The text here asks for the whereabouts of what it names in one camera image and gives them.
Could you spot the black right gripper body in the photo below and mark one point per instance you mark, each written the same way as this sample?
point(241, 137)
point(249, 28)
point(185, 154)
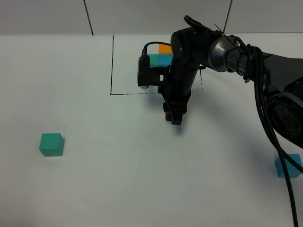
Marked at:
point(178, 81)

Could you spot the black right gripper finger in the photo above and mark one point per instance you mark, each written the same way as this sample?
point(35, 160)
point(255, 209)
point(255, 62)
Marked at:
point(167, 112)
point(177, 115)

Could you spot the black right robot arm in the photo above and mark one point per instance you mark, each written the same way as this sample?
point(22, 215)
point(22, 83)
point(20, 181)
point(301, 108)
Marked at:
point(279, 79)

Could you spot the blue template cube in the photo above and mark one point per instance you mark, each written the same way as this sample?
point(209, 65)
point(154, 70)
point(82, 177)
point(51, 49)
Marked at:
point(164, 59)

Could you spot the green template cube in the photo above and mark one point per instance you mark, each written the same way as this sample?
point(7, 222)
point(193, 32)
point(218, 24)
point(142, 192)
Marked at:
point(154, 59)

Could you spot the orange template cube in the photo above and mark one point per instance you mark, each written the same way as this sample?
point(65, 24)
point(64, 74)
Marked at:
point(165, 49)

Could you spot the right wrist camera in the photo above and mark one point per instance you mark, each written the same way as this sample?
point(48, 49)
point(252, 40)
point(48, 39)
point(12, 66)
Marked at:
point(143, 69)

